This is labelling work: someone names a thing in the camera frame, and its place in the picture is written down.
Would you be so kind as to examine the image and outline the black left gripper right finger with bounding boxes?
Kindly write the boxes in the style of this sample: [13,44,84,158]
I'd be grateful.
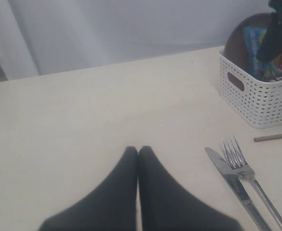
[138,146,230,231]

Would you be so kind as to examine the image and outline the silver table knife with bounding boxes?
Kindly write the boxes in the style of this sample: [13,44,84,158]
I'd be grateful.
[204,147,271,231]

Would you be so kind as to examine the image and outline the wooden chopstick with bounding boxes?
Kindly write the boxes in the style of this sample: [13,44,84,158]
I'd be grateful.
[254,134,282,142]

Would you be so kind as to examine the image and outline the white curtain backdrop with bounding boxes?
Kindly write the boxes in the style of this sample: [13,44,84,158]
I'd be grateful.
[0,0,271,80]

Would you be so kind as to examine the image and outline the white perforated plastic basket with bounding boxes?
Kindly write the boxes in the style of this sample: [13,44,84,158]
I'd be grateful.
[219,49,282,128]

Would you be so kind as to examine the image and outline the brown round plate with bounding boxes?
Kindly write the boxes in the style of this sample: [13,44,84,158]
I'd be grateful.
[224,13,271,72]

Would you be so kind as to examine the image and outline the blue chips bag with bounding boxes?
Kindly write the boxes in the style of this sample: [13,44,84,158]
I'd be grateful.
[243,26,282,82]

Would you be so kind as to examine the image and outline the silver metal fork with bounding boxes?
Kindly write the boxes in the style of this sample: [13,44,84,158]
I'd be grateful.
[222,136,282,230]

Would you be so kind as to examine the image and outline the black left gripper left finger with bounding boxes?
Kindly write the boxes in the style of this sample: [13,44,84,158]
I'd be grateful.
[39,146,138,231]

